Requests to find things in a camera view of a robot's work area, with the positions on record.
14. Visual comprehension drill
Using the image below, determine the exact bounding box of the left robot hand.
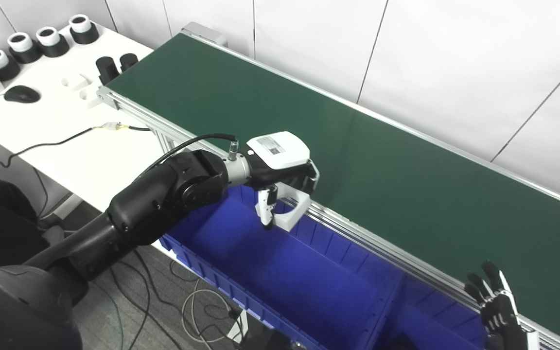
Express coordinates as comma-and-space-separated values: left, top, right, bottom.
246, 131, 320, 229

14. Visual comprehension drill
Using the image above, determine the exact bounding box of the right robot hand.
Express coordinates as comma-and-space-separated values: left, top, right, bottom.
464, 261, 541, 350

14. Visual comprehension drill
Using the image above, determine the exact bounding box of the white square ring part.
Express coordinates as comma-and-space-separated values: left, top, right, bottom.
271, 184, 313, 232

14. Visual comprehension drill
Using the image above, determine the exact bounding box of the blue plastic bin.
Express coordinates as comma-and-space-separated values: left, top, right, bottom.
372, 277, 492, 350
158, 184, 407, 350

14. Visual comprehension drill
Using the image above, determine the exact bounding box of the green conveyor belt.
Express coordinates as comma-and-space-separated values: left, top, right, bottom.
106, 33, 560, 349

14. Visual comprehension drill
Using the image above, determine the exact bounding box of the small black cylinder part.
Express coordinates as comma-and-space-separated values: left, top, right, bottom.
119, 53, 140, 73

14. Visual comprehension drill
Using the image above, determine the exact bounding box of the large black cylinder part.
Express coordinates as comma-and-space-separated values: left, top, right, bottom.
95, 56, 121, 86

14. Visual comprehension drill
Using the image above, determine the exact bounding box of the white power adapter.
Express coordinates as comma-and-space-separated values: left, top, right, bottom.
226, 308, 249, 344

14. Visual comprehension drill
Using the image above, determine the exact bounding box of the black computer mouse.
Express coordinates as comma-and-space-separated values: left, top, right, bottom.
3, 85, 42, 104

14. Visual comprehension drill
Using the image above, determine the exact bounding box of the black robot torso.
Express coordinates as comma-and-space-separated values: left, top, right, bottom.
0, 262, 84, 350

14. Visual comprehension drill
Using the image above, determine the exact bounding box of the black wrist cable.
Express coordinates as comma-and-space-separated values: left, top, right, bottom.
139, 133, 240, 175

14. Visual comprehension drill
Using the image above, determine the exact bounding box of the black cable with clear connector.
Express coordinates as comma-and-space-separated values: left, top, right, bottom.
0, 122, 152, 169

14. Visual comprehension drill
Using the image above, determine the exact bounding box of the white floor cable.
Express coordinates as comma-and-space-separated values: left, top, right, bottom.
182, 277, 243, 345

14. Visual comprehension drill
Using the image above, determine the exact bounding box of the black floor cable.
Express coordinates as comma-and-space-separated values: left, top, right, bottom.
109, 249, 198, 350

